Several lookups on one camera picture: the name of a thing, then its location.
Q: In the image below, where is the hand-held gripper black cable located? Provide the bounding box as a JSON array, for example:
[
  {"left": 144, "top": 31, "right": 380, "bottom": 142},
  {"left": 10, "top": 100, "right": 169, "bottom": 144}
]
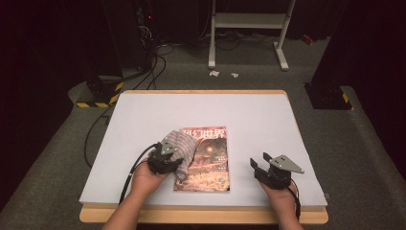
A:
[
  {"left": 118, "top": 143, "right": 161, "bottom": 205},
  {"left": 287, "top": 179, "right": 303, "bottom": 221}
]

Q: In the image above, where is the person's left hand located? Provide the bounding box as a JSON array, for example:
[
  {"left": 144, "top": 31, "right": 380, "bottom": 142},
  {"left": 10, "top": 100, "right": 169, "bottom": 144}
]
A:
[{"left": 130, "top": 158, "right": 170, "bottom": 196}]

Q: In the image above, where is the right hand-held gripper black cable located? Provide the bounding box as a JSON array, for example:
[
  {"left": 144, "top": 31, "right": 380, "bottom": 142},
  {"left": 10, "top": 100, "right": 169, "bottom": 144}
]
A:
[{"left": 287, "top": 179, "right": 303, "bottom": 221}]

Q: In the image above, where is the person's right hand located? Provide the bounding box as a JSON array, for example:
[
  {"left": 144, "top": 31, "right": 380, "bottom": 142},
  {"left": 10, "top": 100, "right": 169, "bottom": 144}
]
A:
[{"left": 259, "top": 181, "right": 299, "bottom": 219}]

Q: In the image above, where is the black striped stand base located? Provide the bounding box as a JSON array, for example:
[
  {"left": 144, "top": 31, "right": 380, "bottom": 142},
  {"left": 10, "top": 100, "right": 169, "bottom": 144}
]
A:
[
  {"left": 76, "top": 75, "right": 124, "bottom": 108},
  {"left": 304, "top": 81, "right": 354, "bottom": 111}
]

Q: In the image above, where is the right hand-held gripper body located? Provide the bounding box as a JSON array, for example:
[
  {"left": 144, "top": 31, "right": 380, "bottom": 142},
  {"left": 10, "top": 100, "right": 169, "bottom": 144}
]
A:
[{"left": 255, "top": 154, "right": 305, "bottom": 191}]

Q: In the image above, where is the left hand-held gripper black cable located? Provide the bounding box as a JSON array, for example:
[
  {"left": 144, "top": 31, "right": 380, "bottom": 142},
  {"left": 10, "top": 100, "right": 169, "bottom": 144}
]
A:
[{"left": 118, "top": 143, "right": 161, "bottom": 205}]

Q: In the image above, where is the bundle of black floor cables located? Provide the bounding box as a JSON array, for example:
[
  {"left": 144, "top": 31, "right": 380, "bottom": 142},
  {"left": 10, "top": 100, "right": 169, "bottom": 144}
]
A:
[{"left": 131, "top": 43, "right": 176, "bottom": 91}]

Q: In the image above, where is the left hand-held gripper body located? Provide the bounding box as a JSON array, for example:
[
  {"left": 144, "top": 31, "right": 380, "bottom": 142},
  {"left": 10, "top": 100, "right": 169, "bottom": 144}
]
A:
[{"left": 147, "top": 142, "right": 185, "bottom": 175}]

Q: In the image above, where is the dark equipment rack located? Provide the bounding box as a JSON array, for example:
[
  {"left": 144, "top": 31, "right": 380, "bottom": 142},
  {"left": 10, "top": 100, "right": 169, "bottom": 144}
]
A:
[{"left": 135, "top": 0, "right": 159, "bottom": 72}]

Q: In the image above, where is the magazine with colourful cover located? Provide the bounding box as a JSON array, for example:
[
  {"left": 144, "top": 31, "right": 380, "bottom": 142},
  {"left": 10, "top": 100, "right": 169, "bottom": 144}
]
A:
[{"left": 172, "top": 126, "right": 231, "bottom": 194}]

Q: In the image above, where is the striped grey plush cloth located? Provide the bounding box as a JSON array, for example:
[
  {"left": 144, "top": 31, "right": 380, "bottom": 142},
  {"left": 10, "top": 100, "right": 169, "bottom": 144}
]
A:
[{"left": 158, "top": 128, "right": 199, "bottom": 182}]

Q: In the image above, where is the white metal stand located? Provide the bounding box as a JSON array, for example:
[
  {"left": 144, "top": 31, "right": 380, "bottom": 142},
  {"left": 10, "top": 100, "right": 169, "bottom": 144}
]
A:
[{"left": 207, "top": 0, "right": 298, "bottom": 72}]

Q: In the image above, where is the black floor cable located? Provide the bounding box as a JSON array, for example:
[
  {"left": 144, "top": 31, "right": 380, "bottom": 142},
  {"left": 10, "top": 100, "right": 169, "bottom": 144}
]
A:
[{"left": 83, "top": 106, "right": 113, "bottom": 170}]

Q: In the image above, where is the wooden table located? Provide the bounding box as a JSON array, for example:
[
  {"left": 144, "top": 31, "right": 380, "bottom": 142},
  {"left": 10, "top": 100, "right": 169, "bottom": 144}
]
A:
[{"left": 79, "top": 89, "right": 329, "bottom": 225}]

